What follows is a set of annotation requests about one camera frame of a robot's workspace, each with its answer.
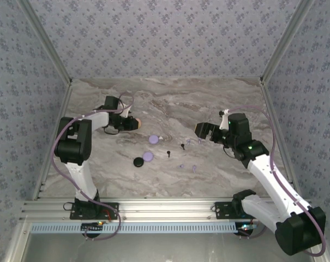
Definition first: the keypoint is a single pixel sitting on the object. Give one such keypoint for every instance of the purple round charging case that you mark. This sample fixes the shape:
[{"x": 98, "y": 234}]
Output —
[
  {"x": 153, "y": 139},
  {"x": 147, "y": 156}
]

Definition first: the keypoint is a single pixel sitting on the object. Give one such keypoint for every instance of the black round charging case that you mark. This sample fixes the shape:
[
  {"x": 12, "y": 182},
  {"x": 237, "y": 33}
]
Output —
[{"x": 138, "y": 161}]

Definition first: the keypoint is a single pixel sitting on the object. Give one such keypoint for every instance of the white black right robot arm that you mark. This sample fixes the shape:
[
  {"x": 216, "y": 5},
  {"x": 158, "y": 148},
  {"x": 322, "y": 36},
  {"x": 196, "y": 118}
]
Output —
[{"x": 273, "y": 180}]

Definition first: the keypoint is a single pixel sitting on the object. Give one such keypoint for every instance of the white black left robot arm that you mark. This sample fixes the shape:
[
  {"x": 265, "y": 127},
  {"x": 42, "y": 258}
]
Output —
[{"x": 81, "y": 174}]

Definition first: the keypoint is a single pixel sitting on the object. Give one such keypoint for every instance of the small black controller board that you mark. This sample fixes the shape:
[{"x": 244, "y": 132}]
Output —
[
  {"x": 245, "y": 230},
  {"x": 91, "y": 227}
]

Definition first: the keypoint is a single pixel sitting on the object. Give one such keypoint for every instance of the grey metal panel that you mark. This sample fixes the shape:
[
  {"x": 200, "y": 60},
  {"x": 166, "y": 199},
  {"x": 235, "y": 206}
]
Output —
[{"x": 164, "y": 248}]

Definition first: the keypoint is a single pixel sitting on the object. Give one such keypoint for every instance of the aluminium side rail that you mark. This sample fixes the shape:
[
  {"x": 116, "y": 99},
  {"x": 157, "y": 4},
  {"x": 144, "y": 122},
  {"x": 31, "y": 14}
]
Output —
[
  {"x": 63, "y": 109},
  {"x": 267, "y": 92}
]

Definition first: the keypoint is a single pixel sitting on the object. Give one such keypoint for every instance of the long aluminium base rail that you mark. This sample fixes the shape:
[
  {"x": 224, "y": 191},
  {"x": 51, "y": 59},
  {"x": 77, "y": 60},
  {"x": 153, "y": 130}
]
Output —
[{"x": 164, "y": 210}]

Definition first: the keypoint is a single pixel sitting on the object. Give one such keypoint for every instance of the aluminium corner post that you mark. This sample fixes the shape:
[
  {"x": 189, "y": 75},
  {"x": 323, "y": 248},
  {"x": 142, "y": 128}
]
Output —
[
  {"x": 47, "y": 41},
  {"x": 286, "y": 41}
]

